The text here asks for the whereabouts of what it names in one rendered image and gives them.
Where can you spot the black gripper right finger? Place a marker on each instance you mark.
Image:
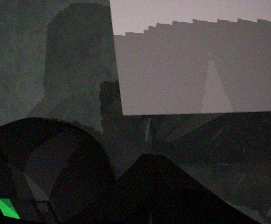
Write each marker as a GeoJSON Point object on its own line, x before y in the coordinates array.
{"type": "Point", "coordinates": [180, 199]}

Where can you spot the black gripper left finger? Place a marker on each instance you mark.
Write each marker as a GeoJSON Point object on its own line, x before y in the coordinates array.
{"type": "Point", "coordinates": [128, 201]}

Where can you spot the dark grey switch panel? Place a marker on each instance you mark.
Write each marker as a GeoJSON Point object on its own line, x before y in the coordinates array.
{"type": "Point", "coordinates": [49, 170]}

